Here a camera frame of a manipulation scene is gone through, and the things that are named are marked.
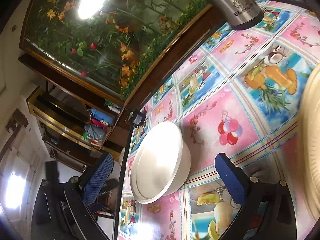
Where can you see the flower mural framed panel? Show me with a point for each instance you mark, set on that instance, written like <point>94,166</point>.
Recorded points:
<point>106,46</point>

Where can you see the stainless steel thermos jug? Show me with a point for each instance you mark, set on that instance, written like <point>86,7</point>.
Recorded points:
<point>240,14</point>

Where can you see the colourful fruit print tablecloth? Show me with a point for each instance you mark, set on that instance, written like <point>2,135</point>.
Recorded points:
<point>238,93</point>

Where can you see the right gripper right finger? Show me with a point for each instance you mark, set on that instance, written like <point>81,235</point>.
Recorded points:
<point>278,222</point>

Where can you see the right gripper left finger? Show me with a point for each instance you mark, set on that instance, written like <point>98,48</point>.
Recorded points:
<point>65,210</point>

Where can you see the small black table object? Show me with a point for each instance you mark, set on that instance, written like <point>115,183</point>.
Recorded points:
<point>136,118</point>

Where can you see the white round bowl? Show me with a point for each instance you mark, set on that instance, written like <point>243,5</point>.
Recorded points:
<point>161,165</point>

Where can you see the beige paper bowl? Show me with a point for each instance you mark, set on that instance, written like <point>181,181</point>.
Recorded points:
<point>308,143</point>

